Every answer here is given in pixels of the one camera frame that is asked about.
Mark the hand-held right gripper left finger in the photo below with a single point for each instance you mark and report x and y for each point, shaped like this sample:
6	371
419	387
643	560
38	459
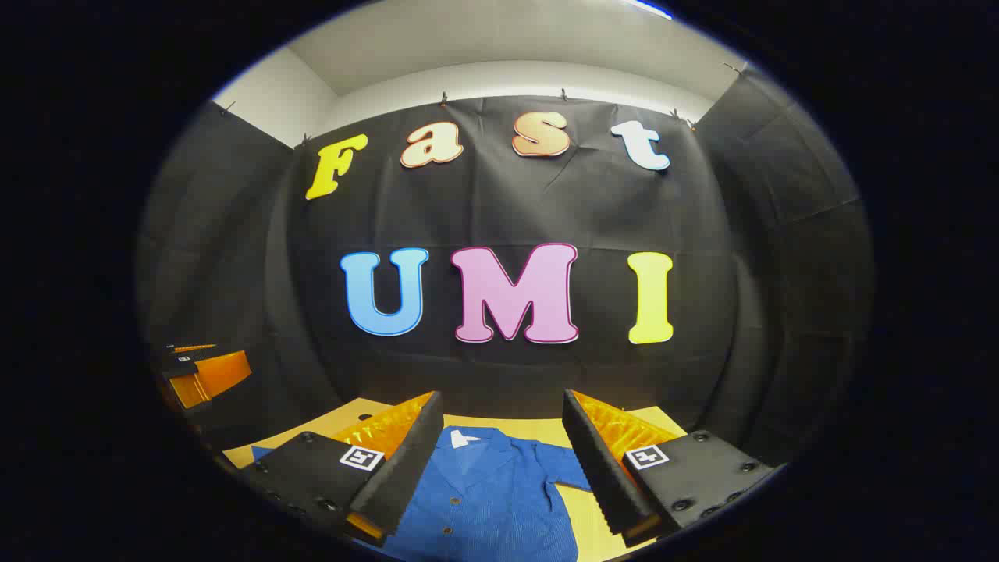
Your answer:
402	476

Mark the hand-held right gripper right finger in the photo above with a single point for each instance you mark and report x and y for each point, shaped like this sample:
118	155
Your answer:
597	468

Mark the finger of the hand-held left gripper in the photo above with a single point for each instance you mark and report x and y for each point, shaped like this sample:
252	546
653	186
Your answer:
191	348
222	373

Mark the blue button shirt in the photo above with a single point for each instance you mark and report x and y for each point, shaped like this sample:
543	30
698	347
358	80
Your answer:
484	499

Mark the black backdrop cloth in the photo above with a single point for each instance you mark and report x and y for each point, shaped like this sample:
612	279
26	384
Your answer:
499	203

